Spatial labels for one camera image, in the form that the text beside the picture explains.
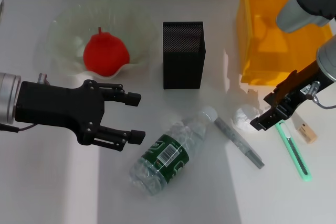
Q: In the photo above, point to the white rectangular box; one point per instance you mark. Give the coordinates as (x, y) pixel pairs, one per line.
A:
(1, 9)

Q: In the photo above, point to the beige eraser block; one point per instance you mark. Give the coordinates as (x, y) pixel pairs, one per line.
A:
(307, 133)

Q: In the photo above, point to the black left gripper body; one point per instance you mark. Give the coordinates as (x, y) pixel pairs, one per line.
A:
(57, 106)

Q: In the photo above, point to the black mesh pen holder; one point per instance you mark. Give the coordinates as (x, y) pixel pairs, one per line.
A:
(183, 61)

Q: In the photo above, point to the grey glitter pen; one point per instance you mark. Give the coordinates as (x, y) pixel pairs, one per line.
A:
(236, 140)

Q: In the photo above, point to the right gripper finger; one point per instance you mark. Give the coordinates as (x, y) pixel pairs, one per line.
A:
(267, 120)

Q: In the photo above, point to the clear green-label water bottle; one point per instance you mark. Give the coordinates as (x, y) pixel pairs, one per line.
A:
(168, 153)

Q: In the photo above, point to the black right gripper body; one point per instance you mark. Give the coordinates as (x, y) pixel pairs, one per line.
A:
(296, 90)

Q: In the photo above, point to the yellow plastic bin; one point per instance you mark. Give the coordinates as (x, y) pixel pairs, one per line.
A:
(262, 37)

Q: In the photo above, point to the white paper ball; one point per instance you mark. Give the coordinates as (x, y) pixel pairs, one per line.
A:
(242, 117)

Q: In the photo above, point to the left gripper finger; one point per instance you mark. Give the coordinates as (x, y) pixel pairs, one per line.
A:
(136, 137)
(132, 99)

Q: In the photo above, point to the red-orange toy orange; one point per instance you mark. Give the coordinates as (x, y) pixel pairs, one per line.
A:
(105, 53)

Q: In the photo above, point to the pale green glass fruit plate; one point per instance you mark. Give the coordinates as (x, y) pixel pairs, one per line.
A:
(68, 24)

